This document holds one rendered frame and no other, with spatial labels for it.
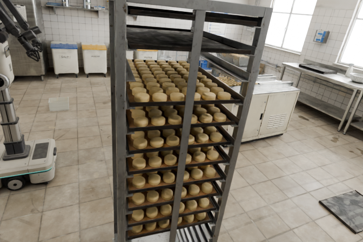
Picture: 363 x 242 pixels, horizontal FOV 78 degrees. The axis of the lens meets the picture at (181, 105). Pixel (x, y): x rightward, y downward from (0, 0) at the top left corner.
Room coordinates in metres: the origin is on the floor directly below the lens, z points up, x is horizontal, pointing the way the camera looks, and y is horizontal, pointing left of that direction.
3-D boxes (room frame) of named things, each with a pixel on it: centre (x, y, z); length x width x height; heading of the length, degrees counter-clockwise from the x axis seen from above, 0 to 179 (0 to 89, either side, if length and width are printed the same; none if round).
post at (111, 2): (1.21, 0.40, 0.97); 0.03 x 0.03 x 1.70; 20
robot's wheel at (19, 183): (1.65, 1.52, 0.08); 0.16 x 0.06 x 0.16; 116
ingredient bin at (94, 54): (5.57, 2.30, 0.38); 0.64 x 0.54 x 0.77; 27
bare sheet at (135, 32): (0.99, 0.08, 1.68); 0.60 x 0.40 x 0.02; 20
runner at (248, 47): (1.07, -0.10, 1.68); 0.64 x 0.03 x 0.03; 20
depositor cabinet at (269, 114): (3.34, -1.04, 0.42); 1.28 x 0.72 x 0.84; 119
